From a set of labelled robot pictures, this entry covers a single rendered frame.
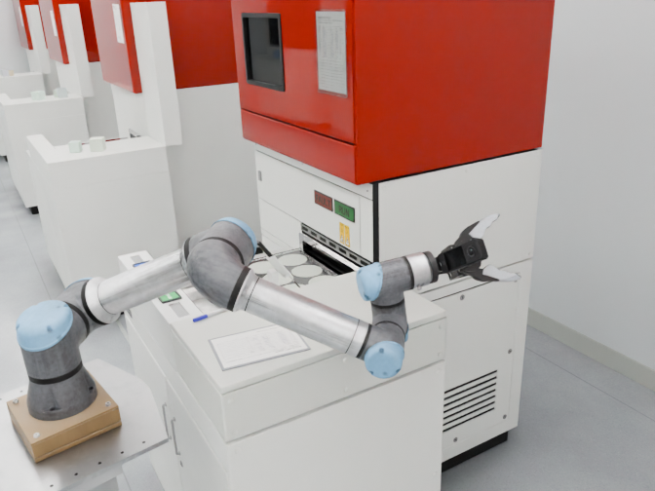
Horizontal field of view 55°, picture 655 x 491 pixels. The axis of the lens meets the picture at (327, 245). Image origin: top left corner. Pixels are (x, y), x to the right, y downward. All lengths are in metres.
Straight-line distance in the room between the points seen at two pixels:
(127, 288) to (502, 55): 1.29
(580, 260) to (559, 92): 0.81
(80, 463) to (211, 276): 0.51
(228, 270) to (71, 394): 0.50
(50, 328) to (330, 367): 0.62
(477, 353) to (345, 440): 0.86
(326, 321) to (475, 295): 1.06
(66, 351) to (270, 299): 0.49
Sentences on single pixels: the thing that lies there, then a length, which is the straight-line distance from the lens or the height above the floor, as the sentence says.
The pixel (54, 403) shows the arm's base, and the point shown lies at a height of 0.91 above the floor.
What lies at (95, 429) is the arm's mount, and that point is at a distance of 1.57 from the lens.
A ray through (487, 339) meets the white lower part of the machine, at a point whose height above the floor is 0.55.
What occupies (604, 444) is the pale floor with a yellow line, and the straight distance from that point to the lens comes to 2.90.
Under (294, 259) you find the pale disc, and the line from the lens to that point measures 2.14.
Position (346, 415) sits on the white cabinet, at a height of 0.77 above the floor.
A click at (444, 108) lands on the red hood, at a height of 1.40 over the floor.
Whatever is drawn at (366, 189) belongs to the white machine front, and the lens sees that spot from 1.85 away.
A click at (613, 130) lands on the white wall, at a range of 3.08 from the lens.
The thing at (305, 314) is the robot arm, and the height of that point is 1.15.
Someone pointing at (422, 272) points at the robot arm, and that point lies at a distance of 1.36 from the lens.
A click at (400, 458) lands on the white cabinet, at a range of 1.81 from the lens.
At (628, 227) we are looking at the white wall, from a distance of 3.12.
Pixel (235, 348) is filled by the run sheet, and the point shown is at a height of 0.97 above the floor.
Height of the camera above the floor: 1.73
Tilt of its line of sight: 22 degrees down
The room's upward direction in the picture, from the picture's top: 2 degrees counter-clockwise
